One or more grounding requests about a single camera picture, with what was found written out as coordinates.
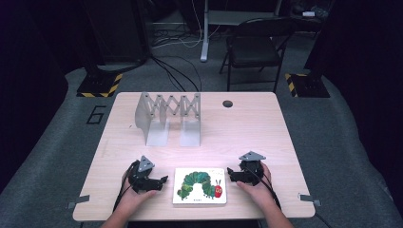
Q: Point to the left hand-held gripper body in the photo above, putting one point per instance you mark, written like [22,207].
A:
[142,177]

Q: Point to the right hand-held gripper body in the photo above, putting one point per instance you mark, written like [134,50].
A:
[252,171]

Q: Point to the white caterpillar picture book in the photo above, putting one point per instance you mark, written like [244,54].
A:
[199,186]

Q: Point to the person's right hand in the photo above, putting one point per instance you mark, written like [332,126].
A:
[259,191]

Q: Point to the person's left hand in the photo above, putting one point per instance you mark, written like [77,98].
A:
[134,198]

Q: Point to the grey metal expandable bookend rack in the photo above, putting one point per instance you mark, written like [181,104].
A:
[158,126]

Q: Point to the black stand base striped edge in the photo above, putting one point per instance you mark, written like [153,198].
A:
[99,85]
[309,86]

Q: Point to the black folding chair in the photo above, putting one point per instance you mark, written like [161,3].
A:
[253,50]

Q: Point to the grey desk with white leg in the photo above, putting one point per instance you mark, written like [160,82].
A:
[234,17]

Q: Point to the small white device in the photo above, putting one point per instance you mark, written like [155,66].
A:
[308,14]

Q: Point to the grey metal table bracket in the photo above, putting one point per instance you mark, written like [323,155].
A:
[309,199]
[79,200]

